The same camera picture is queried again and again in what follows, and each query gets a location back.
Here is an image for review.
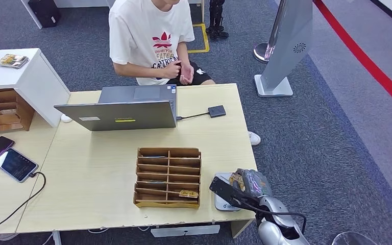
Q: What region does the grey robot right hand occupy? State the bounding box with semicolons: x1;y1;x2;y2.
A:
236;168;274;199

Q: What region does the person's right hand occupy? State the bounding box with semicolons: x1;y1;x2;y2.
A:
162;61;182;80

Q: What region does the person's left hand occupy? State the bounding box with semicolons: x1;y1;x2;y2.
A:
180;64;195;85

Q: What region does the gold ID card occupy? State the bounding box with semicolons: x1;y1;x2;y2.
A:
229;172;246;192

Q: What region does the white card reader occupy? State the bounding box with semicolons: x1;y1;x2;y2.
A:
213;172;242;212

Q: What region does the person's white shoe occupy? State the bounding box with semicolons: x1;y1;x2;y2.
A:
248;131;261;146

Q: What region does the person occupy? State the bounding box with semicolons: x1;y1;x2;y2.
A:
108;0;216;86

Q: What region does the gold card in organizer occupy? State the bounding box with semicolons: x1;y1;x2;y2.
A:
178;190;200;199

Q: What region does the wooden card organizer tray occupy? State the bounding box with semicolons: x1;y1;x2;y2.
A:
133;147;202;209

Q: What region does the small black hub box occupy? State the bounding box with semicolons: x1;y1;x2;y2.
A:
208;105;227;118

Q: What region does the grey laptop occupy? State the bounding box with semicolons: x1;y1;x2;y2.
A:
54;84;178;132

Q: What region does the clear round dome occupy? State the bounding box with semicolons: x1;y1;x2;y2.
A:
331;231;381;245

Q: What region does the grey standing kiosk panel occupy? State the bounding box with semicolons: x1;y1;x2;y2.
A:
254;0;314;98

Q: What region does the white cabinet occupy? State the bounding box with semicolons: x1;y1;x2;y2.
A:
0;47;71;128

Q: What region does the white furniture leg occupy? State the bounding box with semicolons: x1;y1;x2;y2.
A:
20;0;44;30

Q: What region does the stack of gold cards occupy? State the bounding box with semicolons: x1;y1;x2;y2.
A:
0;54;30;69

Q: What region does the wooden compartment organizer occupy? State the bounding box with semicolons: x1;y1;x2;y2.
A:
0;88;35;135

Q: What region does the smartphone with lit screen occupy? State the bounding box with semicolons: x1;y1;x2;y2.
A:
0;148;39;184

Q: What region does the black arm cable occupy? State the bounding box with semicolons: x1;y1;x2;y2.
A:
240;199;308;235

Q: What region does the black hub cable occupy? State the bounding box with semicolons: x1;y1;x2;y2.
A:
176;111;210;121

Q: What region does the chrome stanchion post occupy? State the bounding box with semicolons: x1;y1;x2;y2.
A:
253;0;288;64

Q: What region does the grey metal desk bracket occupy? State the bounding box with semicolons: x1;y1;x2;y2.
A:
150;224;221;237

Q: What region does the black charging cable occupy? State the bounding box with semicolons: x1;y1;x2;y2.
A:
0;171;47;241

